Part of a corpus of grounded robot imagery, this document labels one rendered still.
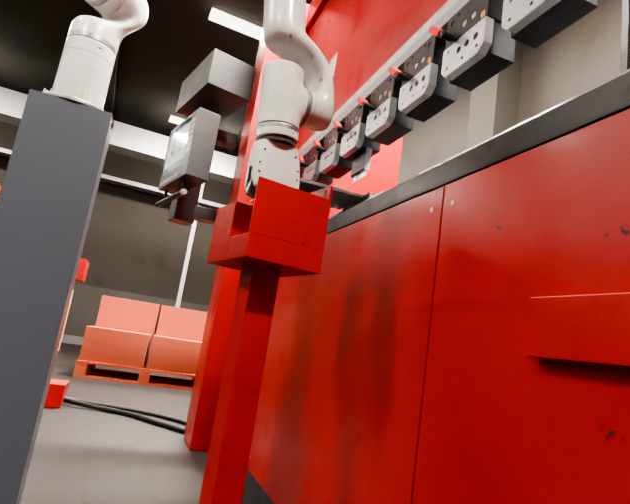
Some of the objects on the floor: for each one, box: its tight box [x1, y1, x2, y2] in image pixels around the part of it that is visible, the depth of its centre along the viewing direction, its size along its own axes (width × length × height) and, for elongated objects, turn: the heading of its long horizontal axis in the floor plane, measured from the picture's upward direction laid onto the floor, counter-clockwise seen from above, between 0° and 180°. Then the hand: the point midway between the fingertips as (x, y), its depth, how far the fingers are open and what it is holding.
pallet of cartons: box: [72, 295, 207, 391], centre depth 435 cm, size 80×112×68 cm
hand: (269, 220), depth 94 cm, fingers closed
